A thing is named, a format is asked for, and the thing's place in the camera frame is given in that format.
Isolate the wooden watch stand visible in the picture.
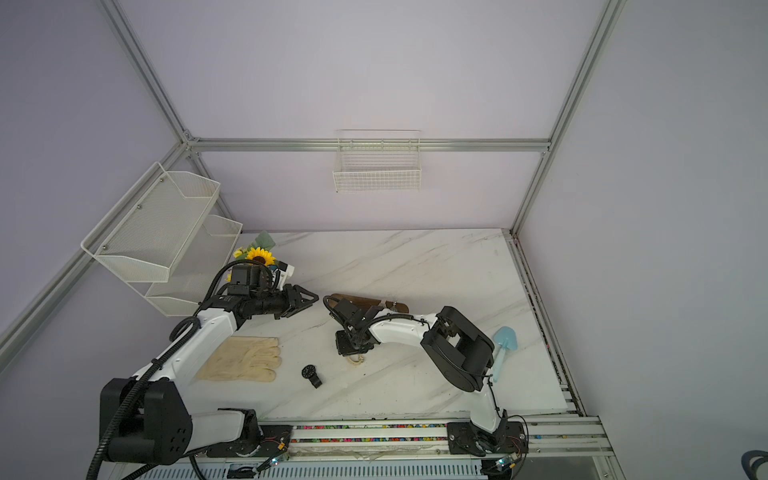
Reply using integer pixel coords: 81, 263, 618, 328
326, 293, 410, 314

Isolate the upper white mesh shelf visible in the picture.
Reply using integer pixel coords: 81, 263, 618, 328
81, 163, 220, 283

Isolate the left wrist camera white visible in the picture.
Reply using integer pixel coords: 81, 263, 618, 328
271, 260, 295, 290

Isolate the black chair part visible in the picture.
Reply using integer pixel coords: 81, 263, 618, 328
740, 450, 768, 480

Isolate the white perforated cable tray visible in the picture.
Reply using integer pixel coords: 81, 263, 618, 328
134, 460, 487, 480

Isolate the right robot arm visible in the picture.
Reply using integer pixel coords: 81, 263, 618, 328
323, 294, 509, 456

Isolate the black wrist watch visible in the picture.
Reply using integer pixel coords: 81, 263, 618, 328
301, 364, 322, 389

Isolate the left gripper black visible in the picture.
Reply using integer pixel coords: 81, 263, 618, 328
252, 284, 319, 321

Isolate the white mesh shelf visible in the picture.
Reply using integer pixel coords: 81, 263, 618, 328
130, 214, 242, 317
81, 163, 220, 283

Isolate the lower white mesh shelf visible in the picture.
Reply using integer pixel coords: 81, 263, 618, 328
130, 214, 242, 317

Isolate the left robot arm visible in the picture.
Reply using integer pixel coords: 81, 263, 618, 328
86, 259, 319, 479

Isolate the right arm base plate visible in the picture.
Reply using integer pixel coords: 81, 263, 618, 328
446, 421, 529, 457

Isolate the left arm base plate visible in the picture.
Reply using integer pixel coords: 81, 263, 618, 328
205, 424, 293, 458

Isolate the yellow sunflower bouquet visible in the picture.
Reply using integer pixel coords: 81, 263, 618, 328
233, 231, 277, 266

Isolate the white wire wall basket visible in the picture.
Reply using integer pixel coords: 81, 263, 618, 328
333, 129, 422, 194

